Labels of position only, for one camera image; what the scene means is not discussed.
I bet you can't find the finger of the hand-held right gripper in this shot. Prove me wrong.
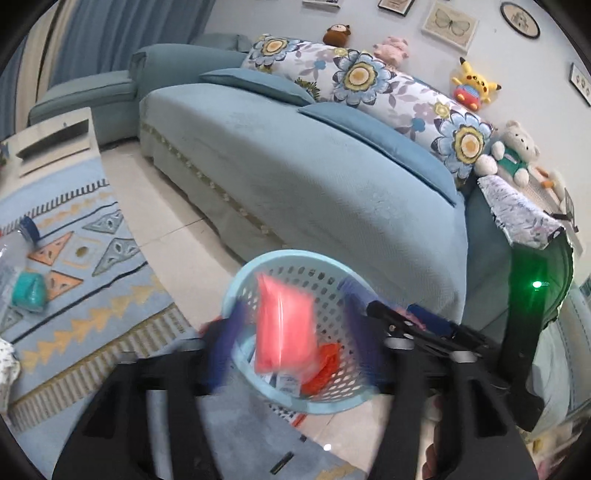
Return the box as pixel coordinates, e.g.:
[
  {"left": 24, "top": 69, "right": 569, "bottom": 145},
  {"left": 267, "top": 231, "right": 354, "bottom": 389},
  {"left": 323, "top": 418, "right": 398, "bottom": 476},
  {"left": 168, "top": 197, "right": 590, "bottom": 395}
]
[{"left": 367, "top": 300, "right": 504, "bottom": 357}]

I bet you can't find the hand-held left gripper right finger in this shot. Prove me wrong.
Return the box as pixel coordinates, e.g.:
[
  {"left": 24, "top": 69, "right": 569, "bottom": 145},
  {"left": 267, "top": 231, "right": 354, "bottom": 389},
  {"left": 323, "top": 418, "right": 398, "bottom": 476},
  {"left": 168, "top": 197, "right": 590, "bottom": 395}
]
[{"left": 342, "top": 293, "right": 540, "bottom": 480}]

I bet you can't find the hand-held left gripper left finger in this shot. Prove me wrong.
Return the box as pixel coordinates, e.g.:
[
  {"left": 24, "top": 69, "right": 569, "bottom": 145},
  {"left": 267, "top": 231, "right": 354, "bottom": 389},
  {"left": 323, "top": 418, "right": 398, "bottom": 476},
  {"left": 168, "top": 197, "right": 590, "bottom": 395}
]
[{"left": 52, "top": 302, "right": 247, "bottom": 480}]

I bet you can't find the pink plastic packet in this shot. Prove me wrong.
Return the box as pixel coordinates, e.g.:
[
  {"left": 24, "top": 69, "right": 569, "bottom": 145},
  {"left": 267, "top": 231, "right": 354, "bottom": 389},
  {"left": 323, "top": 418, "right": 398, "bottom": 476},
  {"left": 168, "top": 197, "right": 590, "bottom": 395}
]
[{"left": 254, "top": 272, "right": 320, "bottom": 376}]

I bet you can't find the light blue plastic basket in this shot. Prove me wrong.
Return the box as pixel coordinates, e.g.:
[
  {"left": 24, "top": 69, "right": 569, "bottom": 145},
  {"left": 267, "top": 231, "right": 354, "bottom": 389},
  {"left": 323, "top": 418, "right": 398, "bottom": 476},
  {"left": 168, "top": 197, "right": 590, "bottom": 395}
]
[{"left": 221, "top": 249, "right": 393, "bottom": 416}]

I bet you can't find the orange-red crumpled wrapper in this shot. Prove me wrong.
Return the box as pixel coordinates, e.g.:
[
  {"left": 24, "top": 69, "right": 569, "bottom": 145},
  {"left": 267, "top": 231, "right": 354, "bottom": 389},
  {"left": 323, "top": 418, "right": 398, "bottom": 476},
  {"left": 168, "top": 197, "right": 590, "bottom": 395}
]
[{"left": 300, "top": 342, "right": 346, "bottom": 398}]

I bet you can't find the pale blue upholstered furniture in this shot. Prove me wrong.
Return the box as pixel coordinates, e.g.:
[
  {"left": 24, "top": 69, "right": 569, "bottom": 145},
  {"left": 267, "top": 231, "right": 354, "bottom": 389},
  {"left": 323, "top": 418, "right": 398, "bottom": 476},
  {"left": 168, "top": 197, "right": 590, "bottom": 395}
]
[{"left": 531, "top": 277, "right": 591, "bottom": 444}]

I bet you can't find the white printed packet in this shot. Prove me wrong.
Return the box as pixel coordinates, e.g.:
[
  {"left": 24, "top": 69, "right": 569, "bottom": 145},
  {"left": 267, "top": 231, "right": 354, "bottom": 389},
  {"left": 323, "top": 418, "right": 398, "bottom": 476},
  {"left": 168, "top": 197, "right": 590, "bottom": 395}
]
[{"left": 267, "top": 369, "right": 302, "bottom": 394}]

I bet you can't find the grey floor mat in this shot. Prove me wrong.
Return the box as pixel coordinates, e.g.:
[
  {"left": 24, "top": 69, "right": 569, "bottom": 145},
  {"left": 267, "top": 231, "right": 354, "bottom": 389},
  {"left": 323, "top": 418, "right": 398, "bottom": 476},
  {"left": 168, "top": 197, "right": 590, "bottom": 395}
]
[{"left": 152, "top": 392, "right": 371, "bottom": 480}]

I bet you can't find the floral armrest cloth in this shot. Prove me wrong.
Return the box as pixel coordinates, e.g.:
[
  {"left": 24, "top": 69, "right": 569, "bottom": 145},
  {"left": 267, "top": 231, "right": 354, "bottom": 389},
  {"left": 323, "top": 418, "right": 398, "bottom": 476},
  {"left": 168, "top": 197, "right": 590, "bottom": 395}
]
[{"left": 477, "top": 174, "right": 567, "bottom": 251}]

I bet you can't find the blue patterned rug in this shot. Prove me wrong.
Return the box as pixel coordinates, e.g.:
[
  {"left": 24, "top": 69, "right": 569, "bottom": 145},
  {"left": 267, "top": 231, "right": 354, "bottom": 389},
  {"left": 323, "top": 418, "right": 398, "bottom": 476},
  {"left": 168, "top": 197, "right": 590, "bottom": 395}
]
[{"left": 0, "top": 152, "right": 205, "bottom": 433}]

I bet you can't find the white bear plush toy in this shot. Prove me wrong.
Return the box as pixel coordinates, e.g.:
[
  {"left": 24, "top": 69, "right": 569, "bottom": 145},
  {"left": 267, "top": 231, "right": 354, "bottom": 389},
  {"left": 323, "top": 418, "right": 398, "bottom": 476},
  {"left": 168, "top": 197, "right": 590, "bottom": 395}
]
[{"left": 475, "top": 120, "right": 551, "bottom": 188}]

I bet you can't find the floral back pillow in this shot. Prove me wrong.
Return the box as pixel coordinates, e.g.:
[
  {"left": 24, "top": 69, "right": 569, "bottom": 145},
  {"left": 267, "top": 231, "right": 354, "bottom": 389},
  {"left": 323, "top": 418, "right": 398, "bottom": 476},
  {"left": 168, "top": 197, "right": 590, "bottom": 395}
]
[
  {"left": 295, "top": 49, "right": 455, "bottom": 139},
  {"left": 240, "top": 33, "right": 352, "bottom": 89},
  {"left": 406, "top": 104, "right": 500, "bottom": 179}
]

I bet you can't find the light blue sofa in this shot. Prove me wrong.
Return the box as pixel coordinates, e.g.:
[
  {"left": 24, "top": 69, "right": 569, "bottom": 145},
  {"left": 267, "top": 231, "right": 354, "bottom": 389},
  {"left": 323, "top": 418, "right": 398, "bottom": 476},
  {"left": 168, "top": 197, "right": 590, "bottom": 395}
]
[{"left": 28, "top": 32, "right": 514, "bottom": 370}]

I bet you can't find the blue seat cushion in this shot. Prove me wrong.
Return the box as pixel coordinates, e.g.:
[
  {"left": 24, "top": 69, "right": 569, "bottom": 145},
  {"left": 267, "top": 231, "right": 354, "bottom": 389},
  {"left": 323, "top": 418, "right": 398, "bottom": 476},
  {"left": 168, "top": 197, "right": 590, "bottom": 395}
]
[
  {"left": 298, "top": 102, "right": 465, "bottom": 208},
  {"left": 198, "top": 68, "right": 317, "bottom": 107}
]

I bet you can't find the teal crumpled packet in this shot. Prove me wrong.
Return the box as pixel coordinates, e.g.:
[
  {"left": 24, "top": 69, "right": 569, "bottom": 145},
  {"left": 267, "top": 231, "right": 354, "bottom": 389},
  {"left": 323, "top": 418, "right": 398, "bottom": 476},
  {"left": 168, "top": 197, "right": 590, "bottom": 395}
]
[{"left": 11, "top": 271, "right": 49, "bottom": 311}]

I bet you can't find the white floral cloth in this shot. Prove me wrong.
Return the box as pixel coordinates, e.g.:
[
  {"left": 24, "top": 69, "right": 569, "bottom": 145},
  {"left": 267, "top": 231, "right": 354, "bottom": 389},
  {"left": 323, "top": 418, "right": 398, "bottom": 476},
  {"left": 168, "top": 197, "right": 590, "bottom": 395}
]
[{"left": 0, "top": 339, "right": 22, "bottom": 414}]

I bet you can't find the clear bottle with blue cap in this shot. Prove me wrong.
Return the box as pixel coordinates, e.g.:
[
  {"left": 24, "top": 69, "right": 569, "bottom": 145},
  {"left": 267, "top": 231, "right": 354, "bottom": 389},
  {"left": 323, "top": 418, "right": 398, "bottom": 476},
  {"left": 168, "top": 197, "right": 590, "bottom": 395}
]
[{"left": 0, "top": 216, "right": 41, "bottom": 324}]

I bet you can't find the yellow plush toy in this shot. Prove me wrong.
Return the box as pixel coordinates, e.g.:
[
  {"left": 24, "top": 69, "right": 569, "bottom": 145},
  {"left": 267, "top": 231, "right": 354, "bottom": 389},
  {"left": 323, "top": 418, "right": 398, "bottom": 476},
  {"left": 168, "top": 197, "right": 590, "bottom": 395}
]
[{"left": 450, "top": 56, "right": 503, "bottom": 112}]

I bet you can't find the white coffee table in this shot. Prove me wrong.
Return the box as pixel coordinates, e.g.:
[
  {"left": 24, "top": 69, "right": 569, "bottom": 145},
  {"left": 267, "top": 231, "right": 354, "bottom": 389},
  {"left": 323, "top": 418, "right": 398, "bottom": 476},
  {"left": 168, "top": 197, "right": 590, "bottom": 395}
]
[{"left": 0, "top": 107, "right": 103, "bottom": 195}]

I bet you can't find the pink plush toy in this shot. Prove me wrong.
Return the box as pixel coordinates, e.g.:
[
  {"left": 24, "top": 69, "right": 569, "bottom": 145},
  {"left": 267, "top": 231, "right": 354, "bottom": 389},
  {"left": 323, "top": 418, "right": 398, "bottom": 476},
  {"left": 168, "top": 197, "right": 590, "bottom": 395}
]
[{"left": 372, "top": 36, "right": 411, "bottom": 66}]

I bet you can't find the brown monkey plush toy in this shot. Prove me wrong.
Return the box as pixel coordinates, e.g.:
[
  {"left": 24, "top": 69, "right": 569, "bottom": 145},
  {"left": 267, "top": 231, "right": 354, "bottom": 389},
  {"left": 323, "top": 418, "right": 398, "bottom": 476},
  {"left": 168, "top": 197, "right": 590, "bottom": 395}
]
[{"left": 322, "top": 23, "right": 353, "bottom": 48}]

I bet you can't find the blue curtain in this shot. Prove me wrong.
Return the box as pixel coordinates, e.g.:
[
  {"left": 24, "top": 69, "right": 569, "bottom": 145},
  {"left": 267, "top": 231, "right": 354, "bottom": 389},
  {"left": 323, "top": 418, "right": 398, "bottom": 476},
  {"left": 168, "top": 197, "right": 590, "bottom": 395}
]
[{"left": 46, "top": 0, "right": 218, "bottom": 89}]

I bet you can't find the dark rectangular wall frame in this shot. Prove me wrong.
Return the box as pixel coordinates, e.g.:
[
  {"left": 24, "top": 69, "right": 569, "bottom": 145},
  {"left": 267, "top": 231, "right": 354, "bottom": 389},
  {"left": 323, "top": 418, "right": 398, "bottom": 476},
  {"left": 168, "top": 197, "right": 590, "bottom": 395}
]
[{"left": 569, "top": 62, "right": 591, "bottom": 108}]

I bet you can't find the butterfly picture frame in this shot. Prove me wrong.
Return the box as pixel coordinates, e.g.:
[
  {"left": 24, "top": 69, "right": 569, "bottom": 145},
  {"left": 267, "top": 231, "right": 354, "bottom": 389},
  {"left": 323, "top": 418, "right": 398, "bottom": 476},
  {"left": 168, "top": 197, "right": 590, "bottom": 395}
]
[{"left": 420, "top": 0, "right": 480, "bottom": 54}]

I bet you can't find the round black picture frame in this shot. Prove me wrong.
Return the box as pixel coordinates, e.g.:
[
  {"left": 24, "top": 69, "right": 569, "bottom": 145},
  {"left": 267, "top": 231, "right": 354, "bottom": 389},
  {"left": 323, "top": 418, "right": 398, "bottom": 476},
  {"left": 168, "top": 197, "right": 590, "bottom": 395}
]
[{"left": 501, "top": 1, "right": 541, "bottom": 40}]

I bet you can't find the small black picture frame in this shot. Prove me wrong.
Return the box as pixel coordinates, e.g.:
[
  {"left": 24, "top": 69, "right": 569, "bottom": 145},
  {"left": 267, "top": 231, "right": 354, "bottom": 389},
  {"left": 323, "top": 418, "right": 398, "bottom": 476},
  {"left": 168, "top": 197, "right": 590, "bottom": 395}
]
[{"left": 377, "top": 0, "right": 415, "bottom": 18}]

